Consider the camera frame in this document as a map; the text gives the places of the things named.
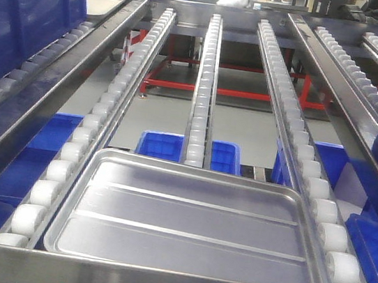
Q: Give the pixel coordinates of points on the silver ribbed metal tray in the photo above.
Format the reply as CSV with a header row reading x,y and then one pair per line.
x,y
158,214

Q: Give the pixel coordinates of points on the beige tray far left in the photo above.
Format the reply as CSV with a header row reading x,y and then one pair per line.
x,y
101,7

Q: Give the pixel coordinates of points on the middle white roller track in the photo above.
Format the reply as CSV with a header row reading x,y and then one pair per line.
x,y
197,142

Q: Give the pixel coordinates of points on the white roller track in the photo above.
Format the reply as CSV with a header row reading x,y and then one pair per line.
x,y
197,142
294,139
30,219

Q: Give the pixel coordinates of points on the blue bin below centre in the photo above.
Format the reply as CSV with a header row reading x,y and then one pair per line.
x,y
167,146

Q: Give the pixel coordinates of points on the blue bin below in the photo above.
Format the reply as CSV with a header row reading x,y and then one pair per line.
x,y
167,146
345,222
20,175

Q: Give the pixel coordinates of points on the left white roller track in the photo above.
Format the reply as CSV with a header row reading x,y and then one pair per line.
x,y
30,219

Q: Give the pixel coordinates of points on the blue bin below right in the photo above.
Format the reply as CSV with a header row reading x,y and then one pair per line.
x,y
345,222

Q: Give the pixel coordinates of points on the right white roller track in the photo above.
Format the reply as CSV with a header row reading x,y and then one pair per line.
x,y
294,139

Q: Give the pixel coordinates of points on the right lane roller track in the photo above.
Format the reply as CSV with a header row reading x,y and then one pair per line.
x,y
349,67

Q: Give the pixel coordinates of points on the lane roller track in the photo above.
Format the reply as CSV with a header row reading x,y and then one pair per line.
x,y
349,67
17,76

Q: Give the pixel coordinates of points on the far left lane roller track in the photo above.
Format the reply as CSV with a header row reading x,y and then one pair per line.
x,y
17,76

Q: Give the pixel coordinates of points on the blue bin below left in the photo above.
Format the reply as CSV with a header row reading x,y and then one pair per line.
x,y
20,175

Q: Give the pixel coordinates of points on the red metal frame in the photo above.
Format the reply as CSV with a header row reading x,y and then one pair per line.
x,y
241,78

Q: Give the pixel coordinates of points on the steel left divider rail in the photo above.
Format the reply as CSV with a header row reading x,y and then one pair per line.
x,y
26,111

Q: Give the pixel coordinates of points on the steel divider rail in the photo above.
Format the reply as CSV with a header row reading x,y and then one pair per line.
x,y
26,111
353,116

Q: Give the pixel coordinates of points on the steel right divider rail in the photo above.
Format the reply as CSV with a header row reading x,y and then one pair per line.
x,y
353,116

